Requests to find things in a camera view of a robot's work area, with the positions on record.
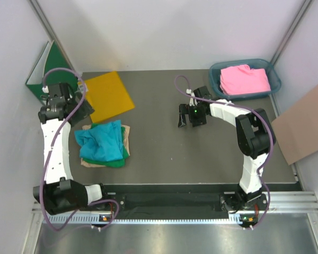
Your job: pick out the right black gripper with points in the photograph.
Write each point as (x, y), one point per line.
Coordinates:
(185, 109)

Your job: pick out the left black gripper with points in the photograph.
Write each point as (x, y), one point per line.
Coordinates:
(85, 111)

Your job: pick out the yellow folder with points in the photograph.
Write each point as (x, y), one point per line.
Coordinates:
(108, 96)

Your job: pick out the teal t shirt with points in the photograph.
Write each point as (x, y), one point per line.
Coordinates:
(102, 142)

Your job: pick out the beige cardboard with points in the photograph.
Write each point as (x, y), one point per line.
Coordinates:
(125, 135)

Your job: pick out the green t shirt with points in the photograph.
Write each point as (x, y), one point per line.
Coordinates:
(116, 162)

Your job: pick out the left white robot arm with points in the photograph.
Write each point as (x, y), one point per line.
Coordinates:
(58, 191)

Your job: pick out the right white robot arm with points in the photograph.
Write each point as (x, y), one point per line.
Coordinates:
(254, 137)

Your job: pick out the blue plastic bin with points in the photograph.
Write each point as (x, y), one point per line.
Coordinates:
(214, 78)

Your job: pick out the pink t shirt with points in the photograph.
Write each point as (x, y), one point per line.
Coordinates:
(242, 79)

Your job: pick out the brown cardboard sheet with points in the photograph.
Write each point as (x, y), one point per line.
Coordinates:
(296, 129)

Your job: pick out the green ring binder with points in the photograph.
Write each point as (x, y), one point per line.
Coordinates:
(50, 58)

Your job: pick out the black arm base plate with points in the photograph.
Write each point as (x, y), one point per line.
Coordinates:
(215, 201)

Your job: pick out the grey slotted cable duct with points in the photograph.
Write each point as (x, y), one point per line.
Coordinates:
(96, 218)

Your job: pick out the aluminium frame rail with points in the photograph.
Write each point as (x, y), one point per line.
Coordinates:
(285, 202)

